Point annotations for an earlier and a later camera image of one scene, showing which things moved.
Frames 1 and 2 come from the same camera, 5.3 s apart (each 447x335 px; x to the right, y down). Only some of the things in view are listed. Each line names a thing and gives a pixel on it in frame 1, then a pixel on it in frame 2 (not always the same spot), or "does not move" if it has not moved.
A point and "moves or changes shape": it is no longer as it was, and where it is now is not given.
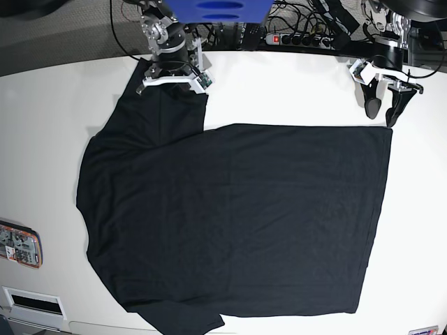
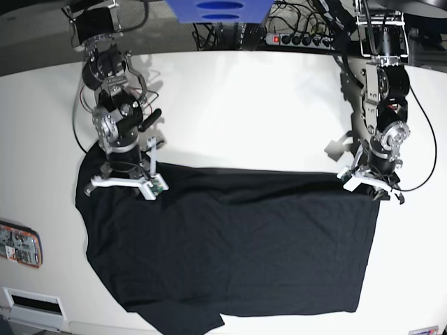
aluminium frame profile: x=427 y=46 does not move
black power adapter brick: x=251 y=36 does not move
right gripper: x=402 y=87 → x=378 y=179
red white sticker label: x=431 y=330 does not move
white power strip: x=298 y=40 does not move
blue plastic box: x=221 y=11 does not move
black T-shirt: x=186 y=225 moves or changes shape
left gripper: x=198 y=77 → x=126 y=168
